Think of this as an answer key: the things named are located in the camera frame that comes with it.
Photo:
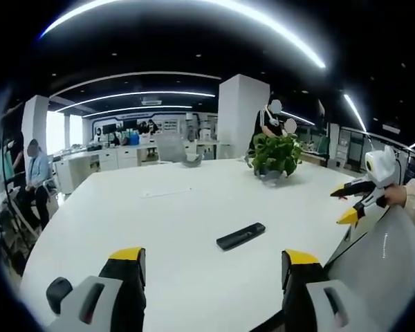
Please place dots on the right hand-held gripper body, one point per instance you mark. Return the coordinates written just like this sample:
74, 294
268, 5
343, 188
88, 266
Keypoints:
380, 169

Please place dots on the grey object on table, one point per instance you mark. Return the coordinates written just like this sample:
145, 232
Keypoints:
193, 160

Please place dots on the white pillar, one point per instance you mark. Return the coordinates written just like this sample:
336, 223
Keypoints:
238, 117

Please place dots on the white cabinet desk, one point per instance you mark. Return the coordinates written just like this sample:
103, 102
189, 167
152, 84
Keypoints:
100, 159

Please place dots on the green potted plant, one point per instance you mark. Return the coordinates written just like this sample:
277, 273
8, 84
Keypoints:
276, 152

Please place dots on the grey plant pot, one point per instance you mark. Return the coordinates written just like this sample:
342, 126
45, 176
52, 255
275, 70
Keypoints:
270, 176

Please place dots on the black remote control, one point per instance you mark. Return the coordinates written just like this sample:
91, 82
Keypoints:
241, 236

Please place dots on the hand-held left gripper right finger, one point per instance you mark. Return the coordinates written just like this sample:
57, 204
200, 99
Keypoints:
304, 276

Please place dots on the person's right hand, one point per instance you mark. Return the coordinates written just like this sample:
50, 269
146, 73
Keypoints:
394, 195

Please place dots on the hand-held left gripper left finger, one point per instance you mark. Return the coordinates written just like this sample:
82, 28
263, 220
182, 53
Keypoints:
119, 276

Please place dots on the grey mesh chair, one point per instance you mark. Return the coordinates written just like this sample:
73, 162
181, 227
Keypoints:
171, 148

